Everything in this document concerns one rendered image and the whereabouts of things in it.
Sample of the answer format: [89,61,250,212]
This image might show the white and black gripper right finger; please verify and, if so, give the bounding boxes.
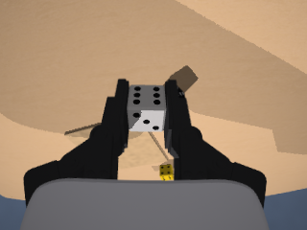
[164,80,267,209]

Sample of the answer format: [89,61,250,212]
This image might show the tan flat mat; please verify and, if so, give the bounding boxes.
[64,125,168,170]

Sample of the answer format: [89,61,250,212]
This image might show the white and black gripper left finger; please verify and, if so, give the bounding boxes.
[23,79,130,208]

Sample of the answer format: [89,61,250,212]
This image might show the yellow die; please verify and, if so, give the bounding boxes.
[159,164,174,180]

